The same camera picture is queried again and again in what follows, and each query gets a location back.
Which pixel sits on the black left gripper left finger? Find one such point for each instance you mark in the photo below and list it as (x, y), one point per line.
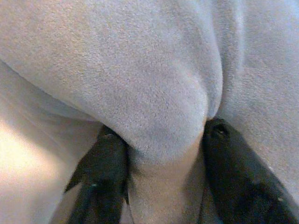
(102, 168)

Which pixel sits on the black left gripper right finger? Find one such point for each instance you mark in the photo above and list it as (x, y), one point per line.
(238, 182)

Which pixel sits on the grey plush pillow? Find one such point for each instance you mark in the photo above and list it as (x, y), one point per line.
(140, 70)

